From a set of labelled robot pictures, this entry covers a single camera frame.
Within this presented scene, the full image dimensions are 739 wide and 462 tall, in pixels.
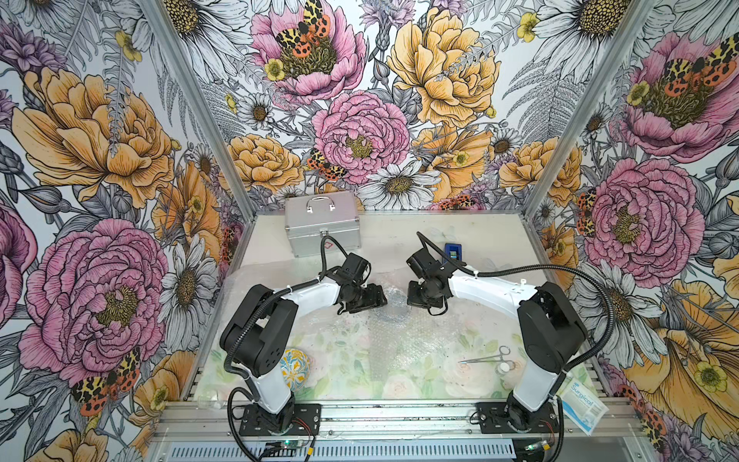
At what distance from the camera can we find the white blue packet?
0.75 metres

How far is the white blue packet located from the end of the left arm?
0.56 metres

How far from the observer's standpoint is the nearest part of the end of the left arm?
74cm
